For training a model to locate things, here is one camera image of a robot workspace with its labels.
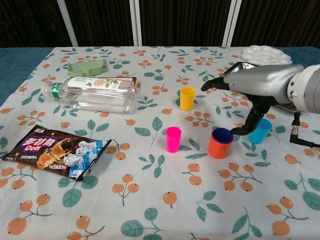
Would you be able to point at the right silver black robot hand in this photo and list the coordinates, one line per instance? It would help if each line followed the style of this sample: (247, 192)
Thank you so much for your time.
(262, 82)

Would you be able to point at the light blue plastic cup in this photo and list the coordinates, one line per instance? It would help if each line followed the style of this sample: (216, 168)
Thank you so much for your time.
(261, 137)

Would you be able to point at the dark blue plastic cup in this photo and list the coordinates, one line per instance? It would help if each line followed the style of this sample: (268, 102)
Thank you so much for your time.
(222, 136)

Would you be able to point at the yellow plastic cup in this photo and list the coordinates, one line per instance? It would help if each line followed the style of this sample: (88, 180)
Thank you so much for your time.
(187, 100)

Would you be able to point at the pink plastic cup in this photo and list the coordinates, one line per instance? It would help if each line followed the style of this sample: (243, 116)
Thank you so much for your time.
(173, 142)

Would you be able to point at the stainless steel tray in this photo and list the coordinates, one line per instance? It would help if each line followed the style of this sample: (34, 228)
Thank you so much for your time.
(241, 65)

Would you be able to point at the white flower paint palette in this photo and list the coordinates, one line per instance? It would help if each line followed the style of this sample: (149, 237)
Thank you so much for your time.
(265, 55)

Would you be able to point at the orange plastic cup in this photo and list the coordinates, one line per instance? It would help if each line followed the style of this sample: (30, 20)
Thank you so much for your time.
(220, 151)

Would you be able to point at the brown snack box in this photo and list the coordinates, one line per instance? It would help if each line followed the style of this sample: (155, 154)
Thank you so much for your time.
(134, 81)

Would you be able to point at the floral fruit print tablecloth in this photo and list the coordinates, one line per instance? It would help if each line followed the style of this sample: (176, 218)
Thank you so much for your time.
(150, 200)

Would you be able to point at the clear plastic water bottle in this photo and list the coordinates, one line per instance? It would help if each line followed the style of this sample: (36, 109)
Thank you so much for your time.
(95, 97)

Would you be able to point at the green plastic dustpan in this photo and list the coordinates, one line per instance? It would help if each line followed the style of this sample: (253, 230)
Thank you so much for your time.
(85, 68)

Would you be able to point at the chocolate cone snack bag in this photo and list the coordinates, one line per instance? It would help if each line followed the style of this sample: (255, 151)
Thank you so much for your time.
(50, 150)

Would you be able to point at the teal table cover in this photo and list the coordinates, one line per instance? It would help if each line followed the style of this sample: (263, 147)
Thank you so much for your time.
(15, 65)

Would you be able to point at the white partition frame post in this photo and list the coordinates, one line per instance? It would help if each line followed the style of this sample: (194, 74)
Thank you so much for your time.
(135, 22)
(232, 22)
(67, 22)

